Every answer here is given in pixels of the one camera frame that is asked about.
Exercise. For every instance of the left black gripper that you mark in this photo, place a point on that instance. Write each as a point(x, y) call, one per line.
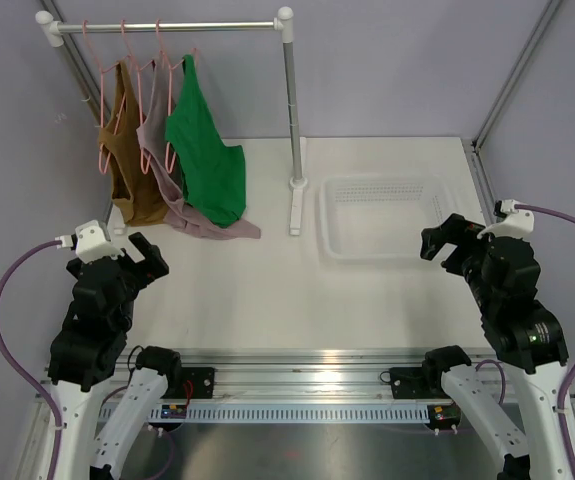
point(154, 264)

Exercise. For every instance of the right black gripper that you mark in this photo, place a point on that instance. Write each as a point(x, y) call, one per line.
point(454, 229)

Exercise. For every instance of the brown tank top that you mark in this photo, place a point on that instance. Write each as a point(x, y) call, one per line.
point(135, 194)

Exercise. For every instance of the green tank top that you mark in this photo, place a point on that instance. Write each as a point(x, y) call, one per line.
point(213, 173)

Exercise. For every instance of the mauve tank top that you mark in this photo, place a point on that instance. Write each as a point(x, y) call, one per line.
point(180, 215)

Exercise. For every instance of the pink hanger of mauve top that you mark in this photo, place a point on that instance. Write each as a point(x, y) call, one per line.
point(145, 158)

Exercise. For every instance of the pink hanger of green top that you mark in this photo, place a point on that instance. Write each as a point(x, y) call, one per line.
point(170, 156)

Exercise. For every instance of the pink hanger of brown top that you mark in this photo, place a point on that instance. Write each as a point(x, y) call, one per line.
point(109, 117)

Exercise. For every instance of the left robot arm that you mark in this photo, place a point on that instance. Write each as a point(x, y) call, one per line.
point(84, 355)

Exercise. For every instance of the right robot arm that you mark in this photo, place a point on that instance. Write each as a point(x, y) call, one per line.
point(502, 275)

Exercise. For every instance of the white plastic basket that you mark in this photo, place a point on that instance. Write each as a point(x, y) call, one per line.
point(378, 217)

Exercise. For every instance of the white metal clothes rack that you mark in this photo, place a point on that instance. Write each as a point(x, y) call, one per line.
point(55, 30)

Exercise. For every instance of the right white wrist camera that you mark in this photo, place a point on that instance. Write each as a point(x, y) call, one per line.
point(513, 222)

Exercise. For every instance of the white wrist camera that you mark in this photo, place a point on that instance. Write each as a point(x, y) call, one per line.
point(513, 222)
point(90, 242)

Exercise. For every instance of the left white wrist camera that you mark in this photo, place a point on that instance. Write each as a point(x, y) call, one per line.
point(90, 242)

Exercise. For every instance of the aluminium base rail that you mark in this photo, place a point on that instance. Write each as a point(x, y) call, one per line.
point(301, 376)

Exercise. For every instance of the aluminium frame post left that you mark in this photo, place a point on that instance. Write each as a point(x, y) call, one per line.
point(70, 54)

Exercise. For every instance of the aluminium frame post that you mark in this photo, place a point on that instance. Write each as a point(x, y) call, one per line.
point(520, 65)
point(70, 54)

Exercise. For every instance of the white slotted cable duct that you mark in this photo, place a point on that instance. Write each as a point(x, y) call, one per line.
point(205, 413)

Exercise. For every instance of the aluminium frame post right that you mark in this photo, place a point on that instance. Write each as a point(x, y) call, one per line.
point(520, 65)

